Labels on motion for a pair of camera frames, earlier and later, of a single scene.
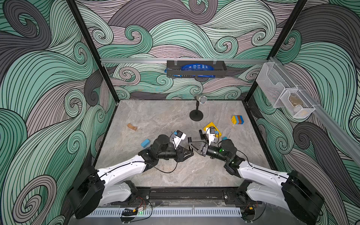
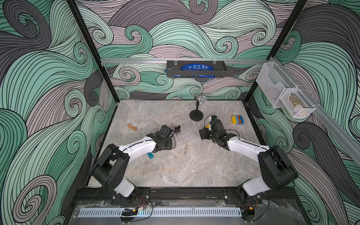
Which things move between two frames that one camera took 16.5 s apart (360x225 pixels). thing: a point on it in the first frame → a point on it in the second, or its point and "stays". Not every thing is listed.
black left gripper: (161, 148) → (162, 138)
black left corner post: (107, 80) stays
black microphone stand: (196, 115) stays
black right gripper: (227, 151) → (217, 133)
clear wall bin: (273, 80) stays
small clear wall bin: (298, 106) stays
